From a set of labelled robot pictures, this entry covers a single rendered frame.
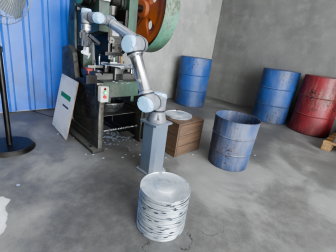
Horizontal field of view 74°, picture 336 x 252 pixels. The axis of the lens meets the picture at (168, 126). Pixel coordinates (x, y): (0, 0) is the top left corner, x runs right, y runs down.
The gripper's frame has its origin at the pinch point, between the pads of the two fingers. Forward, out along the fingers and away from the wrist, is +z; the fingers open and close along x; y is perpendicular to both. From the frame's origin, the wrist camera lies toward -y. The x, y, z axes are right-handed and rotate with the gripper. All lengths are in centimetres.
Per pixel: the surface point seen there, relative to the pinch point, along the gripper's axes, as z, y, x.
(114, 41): -14.5, -31.1, -13.3
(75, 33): -17, -15, -59
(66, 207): 84, 44, 65
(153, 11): -47, -70, -8
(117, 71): 11.4, -30.8, -4.9
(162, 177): 58, 0, 101
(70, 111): 56, 2, -33
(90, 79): 17.2, -0.4, 3.1
